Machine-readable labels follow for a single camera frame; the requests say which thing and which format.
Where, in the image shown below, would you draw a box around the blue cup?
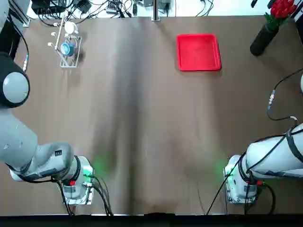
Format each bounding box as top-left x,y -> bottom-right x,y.
60,42 -> 74,57

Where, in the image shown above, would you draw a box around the white cup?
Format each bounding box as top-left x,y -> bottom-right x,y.
64,21 -> 79,35

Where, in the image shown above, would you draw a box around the red plastic tray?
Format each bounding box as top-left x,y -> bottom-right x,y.
176,34 -> 222,71

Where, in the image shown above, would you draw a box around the usb hub with plugs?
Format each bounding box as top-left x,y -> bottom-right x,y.
106,3 -> 119,14

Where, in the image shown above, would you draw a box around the small black power adapter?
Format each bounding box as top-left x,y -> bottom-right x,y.
77,0 -> 92,12

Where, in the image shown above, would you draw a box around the black electronics box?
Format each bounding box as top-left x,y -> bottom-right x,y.
31,0 -> 64,15

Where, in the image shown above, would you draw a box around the red artificial flowers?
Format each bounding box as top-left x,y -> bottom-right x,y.
264,0 -> 298,31

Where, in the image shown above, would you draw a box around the black left base cable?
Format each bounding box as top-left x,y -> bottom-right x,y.
91,174 -> 115,216

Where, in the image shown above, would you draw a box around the black base cable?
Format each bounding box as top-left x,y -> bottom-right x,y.
91,174 -> 115,216
205,163 -> 237,215

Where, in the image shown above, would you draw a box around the white wire cup rack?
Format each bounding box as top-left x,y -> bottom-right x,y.
48,14 -> 82,69

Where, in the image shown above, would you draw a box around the aluminium post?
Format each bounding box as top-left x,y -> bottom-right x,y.
151,0 -> 161,21

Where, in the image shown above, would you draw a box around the black right base cable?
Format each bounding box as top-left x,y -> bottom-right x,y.
205,163 -> 237,215

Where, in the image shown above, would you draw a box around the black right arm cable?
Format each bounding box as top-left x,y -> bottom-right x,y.
267,68 -> 303,122

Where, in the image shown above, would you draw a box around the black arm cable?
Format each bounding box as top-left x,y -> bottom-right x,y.
267,68 -> 303,122
9,11 -> 30,72

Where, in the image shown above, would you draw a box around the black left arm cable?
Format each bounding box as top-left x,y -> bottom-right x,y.
9,11 -> 30,72

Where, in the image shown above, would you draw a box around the aluminium frame rail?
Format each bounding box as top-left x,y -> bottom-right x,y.
9,9 -> 31,27

